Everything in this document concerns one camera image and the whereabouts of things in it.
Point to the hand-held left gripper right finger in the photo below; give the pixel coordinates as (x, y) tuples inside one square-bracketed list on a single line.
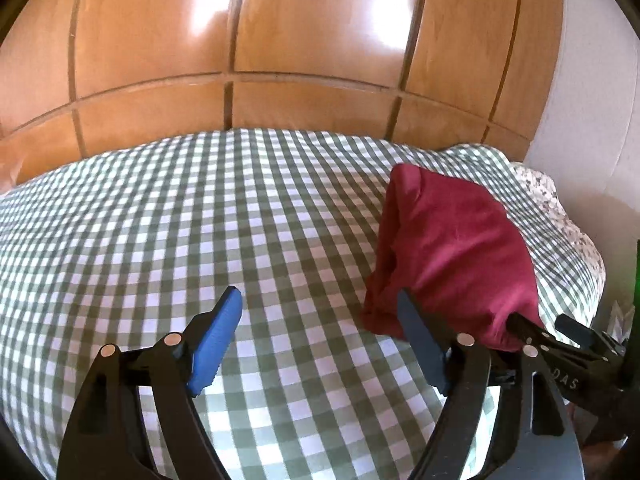
[(422, 340)]

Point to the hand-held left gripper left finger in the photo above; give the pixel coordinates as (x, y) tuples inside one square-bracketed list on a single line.
[(217, 340)]

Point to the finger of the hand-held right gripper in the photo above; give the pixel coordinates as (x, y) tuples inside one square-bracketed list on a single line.
[(575, 370), (590, 335)]

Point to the dark red garment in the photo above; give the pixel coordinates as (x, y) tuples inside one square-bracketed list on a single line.
[(450, 240)]

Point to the green checkered blanket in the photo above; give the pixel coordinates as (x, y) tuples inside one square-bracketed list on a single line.
[(200, 220)]

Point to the floral bed sheet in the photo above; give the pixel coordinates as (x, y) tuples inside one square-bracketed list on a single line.
[(565, 215)]

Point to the wooden panelled wardrobe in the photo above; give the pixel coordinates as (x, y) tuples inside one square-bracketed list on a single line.
[(280, 25)]

